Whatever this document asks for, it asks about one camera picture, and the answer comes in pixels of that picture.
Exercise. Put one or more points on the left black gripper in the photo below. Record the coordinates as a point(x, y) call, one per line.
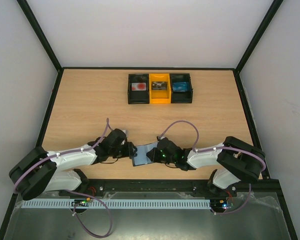
point(128, 151)

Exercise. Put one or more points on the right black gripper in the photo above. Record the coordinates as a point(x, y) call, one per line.
point(154, 153)

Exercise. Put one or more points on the navy blue card holder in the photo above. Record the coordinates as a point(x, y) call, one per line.
point(140, 157)

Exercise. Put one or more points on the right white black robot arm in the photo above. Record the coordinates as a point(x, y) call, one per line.
point(240, 161)

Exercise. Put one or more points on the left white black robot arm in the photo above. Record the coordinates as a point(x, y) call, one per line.
point(43, 171)

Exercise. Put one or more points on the red white card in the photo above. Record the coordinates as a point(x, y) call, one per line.
point(139, 86)

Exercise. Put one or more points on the left black bin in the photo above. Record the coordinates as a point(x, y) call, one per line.
point(138, 97)

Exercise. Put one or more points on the black bin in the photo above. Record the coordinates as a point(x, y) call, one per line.
point(138, 97)
point(178, 97)

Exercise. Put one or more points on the yellow middle bin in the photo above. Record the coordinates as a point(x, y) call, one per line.
point(159, 97)

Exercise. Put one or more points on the right black bin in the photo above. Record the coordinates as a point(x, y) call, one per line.
point(178, 97)

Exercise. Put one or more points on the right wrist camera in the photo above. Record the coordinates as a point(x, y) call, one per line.
point(160, 137)

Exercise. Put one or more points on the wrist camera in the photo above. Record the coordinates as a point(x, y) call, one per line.
point(125, 132)
point(160, 137)

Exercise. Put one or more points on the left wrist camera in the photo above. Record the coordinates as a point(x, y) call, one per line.
point(125, 132)

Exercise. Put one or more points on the grey slotted cable duct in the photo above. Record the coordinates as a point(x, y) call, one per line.
point(188, 204)

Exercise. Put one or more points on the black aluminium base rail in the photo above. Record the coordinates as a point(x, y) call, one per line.
point(99, 187)

